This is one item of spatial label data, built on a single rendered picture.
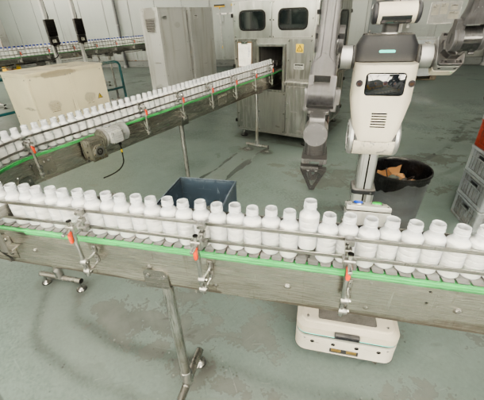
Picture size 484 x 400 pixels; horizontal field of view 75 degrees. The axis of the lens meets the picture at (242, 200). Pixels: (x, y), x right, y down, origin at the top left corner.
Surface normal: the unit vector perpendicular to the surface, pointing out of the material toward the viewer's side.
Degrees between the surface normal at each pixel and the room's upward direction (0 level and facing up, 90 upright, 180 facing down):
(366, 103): 90
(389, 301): 90
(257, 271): 90
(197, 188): 90
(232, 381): 0
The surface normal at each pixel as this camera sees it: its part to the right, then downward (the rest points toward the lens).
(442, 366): -0.04, -0.86
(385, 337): -0.15, -0.48
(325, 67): -0.22, -0.03
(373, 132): -0.23, 0.50
